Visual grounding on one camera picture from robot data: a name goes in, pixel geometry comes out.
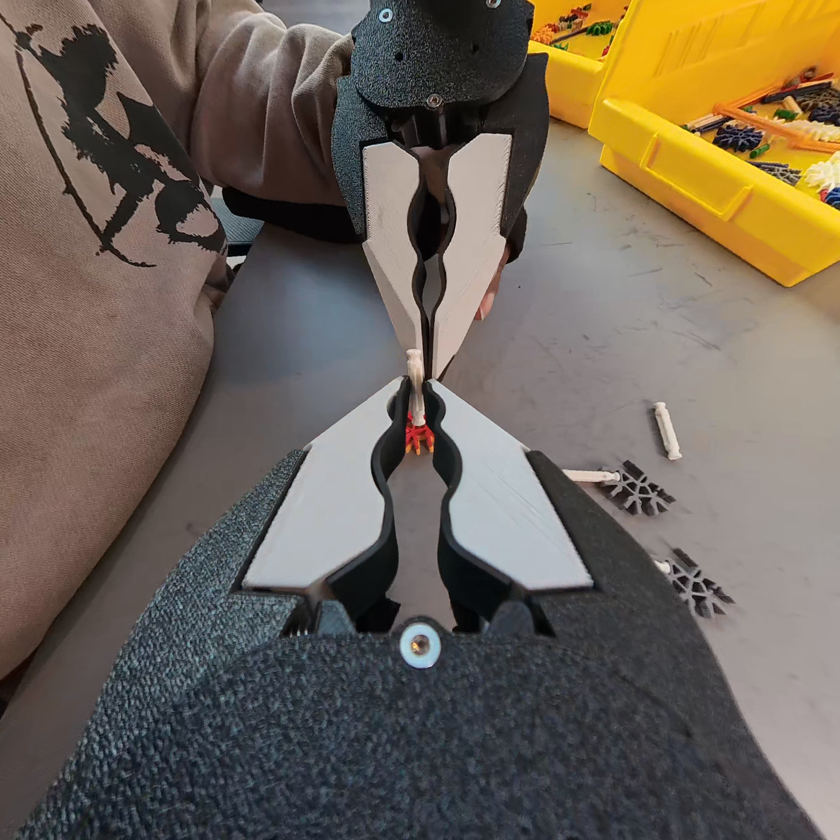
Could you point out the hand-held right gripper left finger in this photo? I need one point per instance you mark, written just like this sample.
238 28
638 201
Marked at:
321 518

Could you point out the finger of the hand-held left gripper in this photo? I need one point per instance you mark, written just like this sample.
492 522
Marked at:
479 216
387 216

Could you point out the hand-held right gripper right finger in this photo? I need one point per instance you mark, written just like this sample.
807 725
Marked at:
518 518

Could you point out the yellow connector piece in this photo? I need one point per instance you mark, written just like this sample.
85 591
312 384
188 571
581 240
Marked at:
420 449

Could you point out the grey half-round connector piece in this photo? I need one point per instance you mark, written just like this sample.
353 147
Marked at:
636 489

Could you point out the red connector piece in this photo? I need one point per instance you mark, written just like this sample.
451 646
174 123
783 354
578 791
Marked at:
415 432

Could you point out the yellow plastic bin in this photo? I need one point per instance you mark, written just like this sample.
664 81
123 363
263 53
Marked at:
571 85
689 164

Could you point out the pile of colourful building pieces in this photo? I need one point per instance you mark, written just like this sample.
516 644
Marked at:
774 131
577 26

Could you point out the grey desk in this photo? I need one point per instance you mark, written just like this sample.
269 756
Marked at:
590 328

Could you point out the person's left hand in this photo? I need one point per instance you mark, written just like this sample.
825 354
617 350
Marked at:
492 289

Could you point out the person's brown clothing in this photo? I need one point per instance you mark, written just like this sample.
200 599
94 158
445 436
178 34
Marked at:
98 361

